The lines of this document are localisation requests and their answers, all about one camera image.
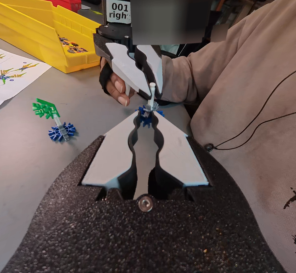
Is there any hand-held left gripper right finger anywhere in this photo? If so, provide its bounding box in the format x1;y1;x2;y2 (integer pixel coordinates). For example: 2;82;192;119
149;111;210;189

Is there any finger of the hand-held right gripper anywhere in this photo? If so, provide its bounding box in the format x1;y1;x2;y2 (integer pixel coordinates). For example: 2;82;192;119
105;42;152;97
134;45;164;95

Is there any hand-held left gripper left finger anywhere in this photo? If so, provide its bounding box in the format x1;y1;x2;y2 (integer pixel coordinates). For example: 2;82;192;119
81;111;144;189

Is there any white toy rod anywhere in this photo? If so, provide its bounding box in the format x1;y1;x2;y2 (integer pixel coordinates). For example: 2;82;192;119
148;82;157;109

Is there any grey toy connector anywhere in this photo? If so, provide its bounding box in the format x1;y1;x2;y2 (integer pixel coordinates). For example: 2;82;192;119
144;102;160;114

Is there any short grey toy rod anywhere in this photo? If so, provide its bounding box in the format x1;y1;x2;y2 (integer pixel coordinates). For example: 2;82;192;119
53;114;71;141

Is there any yellow plastic bin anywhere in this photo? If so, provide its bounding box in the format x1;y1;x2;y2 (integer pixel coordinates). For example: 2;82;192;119
0;0;102;74

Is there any green toy connector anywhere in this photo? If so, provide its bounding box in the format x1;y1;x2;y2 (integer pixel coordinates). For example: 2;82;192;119
32;98;61;119

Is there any person's right forearm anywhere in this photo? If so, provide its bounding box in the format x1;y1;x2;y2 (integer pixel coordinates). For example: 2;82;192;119
160;5;278;106

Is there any grey desk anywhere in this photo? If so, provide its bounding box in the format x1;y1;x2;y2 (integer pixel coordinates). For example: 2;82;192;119
0;37;204;264

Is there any person's right hand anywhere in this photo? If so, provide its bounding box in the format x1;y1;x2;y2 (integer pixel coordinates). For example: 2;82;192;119
99;57;135;107

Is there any printed instruction sheet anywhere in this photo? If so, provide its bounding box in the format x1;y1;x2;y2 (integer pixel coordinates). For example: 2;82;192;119
0;48;52;106

